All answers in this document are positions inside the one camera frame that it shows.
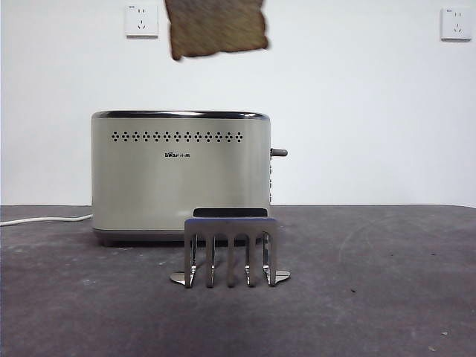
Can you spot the grey toaster lever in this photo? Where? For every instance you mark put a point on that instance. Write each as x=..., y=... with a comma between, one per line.
x=280, y=152

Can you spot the brown wholegrain bread slice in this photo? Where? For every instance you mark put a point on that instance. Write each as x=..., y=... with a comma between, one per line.
x=215, y=26

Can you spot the polished steel toast rack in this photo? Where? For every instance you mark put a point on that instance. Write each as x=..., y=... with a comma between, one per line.
x=230, y=225

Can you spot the cream steel toaster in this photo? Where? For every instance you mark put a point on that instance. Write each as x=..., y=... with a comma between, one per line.
x=148, y=186

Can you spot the white wall socket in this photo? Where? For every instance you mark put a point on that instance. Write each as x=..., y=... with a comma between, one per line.
x=456, y=24
x=142, y=21

